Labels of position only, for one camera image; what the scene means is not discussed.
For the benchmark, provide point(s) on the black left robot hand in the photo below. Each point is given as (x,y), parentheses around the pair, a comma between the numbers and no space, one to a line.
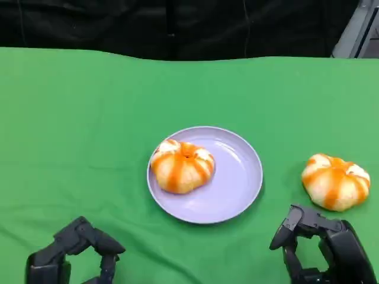
(74,236)

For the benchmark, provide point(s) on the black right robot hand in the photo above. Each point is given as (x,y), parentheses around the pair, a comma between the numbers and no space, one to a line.
(346,248)

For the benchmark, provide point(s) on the orange white toy bread roll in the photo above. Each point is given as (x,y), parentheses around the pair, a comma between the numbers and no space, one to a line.
(182,170)
(336,183)

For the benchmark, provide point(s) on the green table cloth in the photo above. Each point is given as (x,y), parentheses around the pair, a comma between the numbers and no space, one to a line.
(89,118)

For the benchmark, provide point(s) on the lilac plate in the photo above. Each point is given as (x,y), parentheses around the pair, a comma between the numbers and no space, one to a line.
(234,183)

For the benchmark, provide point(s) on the black backdrop curtain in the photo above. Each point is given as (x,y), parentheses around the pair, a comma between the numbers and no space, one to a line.
(177,26)

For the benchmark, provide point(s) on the grey metal frame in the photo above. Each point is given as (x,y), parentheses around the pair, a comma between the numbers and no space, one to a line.
(352,35)

